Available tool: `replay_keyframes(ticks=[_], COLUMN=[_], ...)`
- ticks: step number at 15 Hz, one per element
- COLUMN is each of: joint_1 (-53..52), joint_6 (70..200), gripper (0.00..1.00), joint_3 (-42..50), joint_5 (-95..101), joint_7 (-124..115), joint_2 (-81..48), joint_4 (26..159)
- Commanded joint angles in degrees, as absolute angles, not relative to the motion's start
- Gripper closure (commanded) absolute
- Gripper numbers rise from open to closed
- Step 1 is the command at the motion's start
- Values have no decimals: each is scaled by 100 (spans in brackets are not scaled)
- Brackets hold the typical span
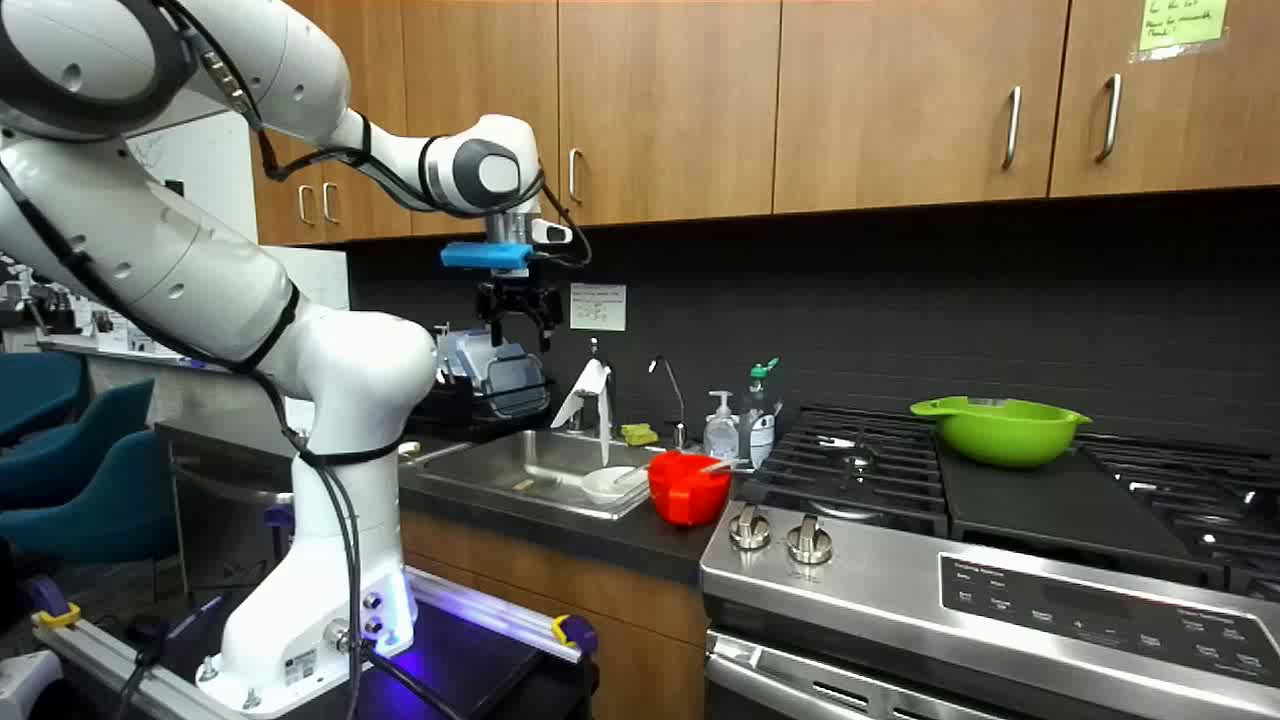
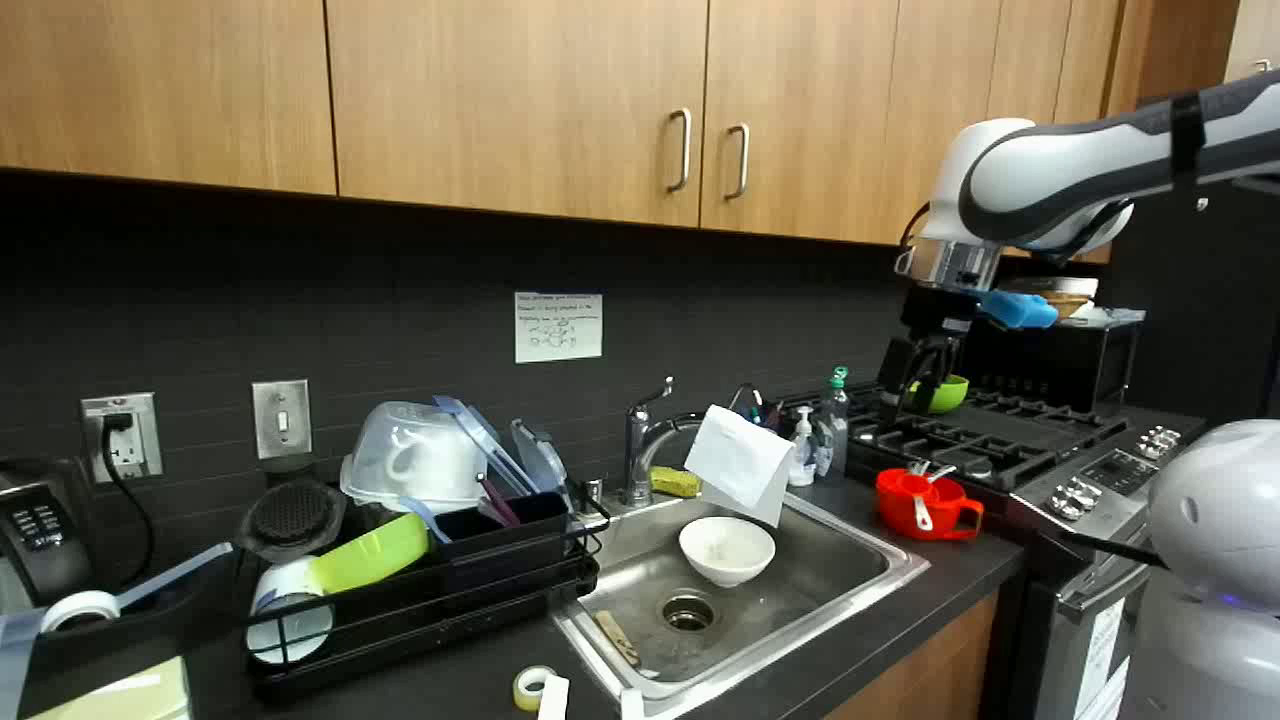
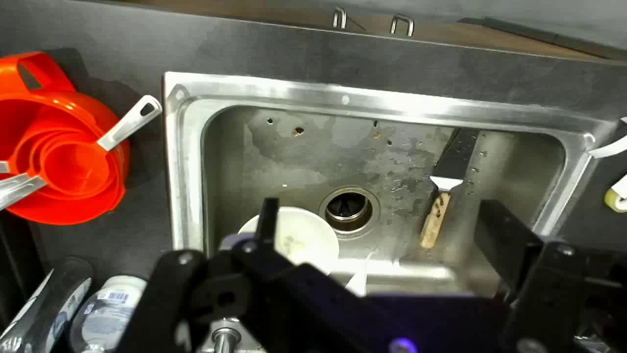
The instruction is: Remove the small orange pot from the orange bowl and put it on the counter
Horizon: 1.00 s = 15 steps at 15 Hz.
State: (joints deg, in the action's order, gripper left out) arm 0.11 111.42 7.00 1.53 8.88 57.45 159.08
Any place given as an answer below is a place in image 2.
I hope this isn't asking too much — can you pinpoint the brown wooden bowl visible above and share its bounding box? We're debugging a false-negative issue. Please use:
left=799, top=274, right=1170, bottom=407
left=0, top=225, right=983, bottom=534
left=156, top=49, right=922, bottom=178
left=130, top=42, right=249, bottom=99
left=1037, top=274, right=1104, bottom=326

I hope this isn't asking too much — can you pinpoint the black dish rack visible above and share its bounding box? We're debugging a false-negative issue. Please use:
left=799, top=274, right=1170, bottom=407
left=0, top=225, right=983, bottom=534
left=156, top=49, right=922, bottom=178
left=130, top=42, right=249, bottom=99
left=236, top=487, right=612, bottom=707

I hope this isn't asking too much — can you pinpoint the chrome faucet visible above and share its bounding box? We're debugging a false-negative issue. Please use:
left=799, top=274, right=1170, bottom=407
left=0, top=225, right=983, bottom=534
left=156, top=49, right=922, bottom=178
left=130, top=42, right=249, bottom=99
left=618, top=373, right=702, bottom=504

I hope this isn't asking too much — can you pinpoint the black coffee maker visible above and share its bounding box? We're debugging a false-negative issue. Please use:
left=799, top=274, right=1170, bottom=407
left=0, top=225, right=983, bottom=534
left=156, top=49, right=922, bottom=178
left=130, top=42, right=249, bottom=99
left=0, top=456, right=97, bottom=611

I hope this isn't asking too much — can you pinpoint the black power cable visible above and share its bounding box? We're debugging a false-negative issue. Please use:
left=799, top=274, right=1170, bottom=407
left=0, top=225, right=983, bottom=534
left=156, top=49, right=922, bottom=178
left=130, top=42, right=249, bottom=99
left=101, top=412, right=160, bottom=585

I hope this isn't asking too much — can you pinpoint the white ceramic bowl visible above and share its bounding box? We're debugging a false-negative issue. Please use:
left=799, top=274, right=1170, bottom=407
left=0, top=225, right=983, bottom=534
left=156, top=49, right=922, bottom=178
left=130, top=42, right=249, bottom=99
left=677, top=514, right=781, bottom=592

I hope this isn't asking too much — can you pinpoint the white wall outlet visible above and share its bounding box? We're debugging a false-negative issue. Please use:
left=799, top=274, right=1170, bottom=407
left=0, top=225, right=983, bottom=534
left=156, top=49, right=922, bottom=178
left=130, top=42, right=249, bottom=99
left=77, top=390, right=166, bottom=487

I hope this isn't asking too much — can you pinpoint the stainless steel sink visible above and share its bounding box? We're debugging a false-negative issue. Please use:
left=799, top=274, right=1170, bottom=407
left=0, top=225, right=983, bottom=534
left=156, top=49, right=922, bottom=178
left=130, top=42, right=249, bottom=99
left=547, top=493, right=932, bottom=707

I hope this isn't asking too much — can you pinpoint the metal cabinet handle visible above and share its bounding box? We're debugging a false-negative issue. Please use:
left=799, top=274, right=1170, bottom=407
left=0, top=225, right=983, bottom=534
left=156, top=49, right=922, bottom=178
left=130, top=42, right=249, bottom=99
left=721, top=121, right=756, bottom=203
left=658, top=103, right=695, bottom=195

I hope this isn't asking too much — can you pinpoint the wooden cabinet door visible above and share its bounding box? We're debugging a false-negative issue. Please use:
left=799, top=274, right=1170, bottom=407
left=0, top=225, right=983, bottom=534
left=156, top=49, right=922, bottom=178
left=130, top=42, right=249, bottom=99
left=695, top=0, right=934, bottom=250
left=1051, top=0, right=1130, bottom=133
left=0, top=0, right=336, bottom=195
left=324, top=0, right=712, bottom=231
left=890, top=0, right=1071, bottom=136

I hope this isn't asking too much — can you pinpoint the clear soap dispenser bottle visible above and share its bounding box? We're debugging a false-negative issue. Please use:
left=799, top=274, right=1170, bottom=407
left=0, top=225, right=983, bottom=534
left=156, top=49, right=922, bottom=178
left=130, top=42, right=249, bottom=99
left=786, top=405, right=822, bottom=493

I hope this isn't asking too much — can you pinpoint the green plastic bowl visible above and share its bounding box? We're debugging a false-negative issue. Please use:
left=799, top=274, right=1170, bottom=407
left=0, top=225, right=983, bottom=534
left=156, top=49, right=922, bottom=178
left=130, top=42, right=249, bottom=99
left=905, top=373, right=974, bottom=418

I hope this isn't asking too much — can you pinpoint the clear plastic container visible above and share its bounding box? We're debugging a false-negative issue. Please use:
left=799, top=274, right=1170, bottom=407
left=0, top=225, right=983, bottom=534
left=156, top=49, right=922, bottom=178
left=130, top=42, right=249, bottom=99
left=336, top=395, right=571, bottom=516

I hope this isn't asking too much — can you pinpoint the wooden base cabinet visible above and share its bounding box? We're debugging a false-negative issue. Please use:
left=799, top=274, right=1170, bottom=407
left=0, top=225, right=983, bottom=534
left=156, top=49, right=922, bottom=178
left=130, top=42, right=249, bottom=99
left=822, top=592, right=1004, bottom=720

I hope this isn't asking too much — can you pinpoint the black round lid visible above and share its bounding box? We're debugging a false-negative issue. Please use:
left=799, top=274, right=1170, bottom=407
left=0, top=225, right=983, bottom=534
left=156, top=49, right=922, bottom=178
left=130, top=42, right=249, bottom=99
left=236, top=476, right=351, bottom=563

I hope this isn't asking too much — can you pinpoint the white paper wall sign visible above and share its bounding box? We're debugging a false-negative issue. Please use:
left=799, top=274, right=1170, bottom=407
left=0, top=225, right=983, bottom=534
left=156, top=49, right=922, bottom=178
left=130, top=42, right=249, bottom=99
left=512, top=287, right=608, bottom=369

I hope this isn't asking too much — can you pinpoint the silver light switch plate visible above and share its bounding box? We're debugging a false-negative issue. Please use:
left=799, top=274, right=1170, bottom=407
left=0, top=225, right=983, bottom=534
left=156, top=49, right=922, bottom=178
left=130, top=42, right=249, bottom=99
left=249, top=375, right=314, bottom=466

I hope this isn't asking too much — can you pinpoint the grey blue utensil handle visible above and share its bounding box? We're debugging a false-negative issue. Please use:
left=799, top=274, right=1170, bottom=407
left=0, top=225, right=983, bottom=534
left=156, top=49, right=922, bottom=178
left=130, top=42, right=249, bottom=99
left=117, top=536, right=236, bottom=616

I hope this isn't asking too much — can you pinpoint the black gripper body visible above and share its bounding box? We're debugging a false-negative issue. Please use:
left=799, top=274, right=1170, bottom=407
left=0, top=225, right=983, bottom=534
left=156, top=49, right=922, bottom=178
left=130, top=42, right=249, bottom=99
left=899, top=281, right=989, bottom=348

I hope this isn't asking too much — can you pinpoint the white mug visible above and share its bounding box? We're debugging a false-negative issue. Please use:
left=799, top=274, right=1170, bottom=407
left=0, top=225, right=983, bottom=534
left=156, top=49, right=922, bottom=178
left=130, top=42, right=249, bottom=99
left=378, top=421, right=488, bottom=516

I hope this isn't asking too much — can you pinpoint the yellow sponge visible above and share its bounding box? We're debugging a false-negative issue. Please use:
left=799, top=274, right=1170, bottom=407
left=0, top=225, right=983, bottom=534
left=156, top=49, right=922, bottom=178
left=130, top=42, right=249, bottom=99
left=647, top=466, right=708, bottom=504

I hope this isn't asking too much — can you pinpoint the pale yellow cloth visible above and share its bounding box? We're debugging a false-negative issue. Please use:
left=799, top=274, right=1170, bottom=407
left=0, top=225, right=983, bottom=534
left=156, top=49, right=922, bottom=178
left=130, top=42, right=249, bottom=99
left=31, top=652, right=191, bottom=720

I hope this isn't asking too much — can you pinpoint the stainless gas stove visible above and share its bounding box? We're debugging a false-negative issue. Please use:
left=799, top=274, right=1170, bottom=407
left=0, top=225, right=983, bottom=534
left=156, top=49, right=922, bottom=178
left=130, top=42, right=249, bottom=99
left=845, top=385, right=1213, bottom=720

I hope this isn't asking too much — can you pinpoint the green cap dish soap bottle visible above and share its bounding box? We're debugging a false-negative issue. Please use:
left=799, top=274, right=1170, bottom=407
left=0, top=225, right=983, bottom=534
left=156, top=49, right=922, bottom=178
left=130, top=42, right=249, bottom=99
left=817, top=363, right=856, bottom=483

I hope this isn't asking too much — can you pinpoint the large orange bowl with handle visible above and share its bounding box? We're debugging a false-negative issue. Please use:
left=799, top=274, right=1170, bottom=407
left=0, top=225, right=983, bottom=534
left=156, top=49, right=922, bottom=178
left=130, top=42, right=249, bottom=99
left=873, top=466, right=992, bottom=549

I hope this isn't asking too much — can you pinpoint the large white tape roll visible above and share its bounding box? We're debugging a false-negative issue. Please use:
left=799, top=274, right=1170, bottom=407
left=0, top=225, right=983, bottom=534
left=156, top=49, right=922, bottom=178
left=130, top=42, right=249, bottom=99
left=35, top=588, right=123, bottom=635

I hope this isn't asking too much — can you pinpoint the black countertop appliance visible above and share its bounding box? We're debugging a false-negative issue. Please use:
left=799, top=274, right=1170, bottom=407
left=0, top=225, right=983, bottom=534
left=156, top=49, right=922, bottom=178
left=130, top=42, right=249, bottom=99
left=957, top=316, right=1152, bottom=418

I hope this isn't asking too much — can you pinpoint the small white tape roll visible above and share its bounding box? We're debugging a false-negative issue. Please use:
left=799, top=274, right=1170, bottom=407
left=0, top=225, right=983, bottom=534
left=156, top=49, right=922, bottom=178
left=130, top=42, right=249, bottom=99
left=507, top=664, right=571, bottom=720

